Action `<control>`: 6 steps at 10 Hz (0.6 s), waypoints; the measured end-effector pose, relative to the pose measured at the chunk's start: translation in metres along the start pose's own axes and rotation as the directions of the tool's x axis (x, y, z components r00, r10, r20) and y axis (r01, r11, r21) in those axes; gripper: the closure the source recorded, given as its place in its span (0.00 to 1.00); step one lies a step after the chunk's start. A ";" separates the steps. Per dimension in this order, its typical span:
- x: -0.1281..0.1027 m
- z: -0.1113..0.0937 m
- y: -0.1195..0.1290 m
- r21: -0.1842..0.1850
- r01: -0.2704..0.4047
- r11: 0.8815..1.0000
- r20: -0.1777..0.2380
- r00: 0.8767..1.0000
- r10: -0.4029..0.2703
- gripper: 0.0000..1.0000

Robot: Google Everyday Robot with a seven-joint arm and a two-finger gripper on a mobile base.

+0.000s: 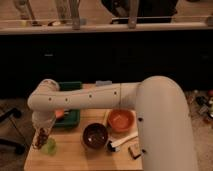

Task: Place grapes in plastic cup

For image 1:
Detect dark brown bowl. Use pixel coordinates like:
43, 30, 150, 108
82, 123, 108, 150

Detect orange bowl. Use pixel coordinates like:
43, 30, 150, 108
107, 109, 135, 133

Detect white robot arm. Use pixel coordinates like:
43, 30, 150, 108
27, 76, 199, 171

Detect black office chair base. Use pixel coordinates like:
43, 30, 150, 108
0, 107, 27, 155

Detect green plastic tray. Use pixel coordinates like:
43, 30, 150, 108
54, 81, 82, 128

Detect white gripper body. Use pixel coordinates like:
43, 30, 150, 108
32, 111, 56, 134

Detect orange object in tray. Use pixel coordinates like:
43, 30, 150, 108
55, 110, 64, 119

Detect grey small box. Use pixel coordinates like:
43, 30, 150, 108
95, 80, 112, 87

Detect dark grape bunch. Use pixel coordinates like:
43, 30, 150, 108
35, 128, 48, 149

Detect small wooden block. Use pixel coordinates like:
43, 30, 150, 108
128, 144, 141, 159

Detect white horizontal rail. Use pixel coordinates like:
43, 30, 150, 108
0, 22, 213, 35

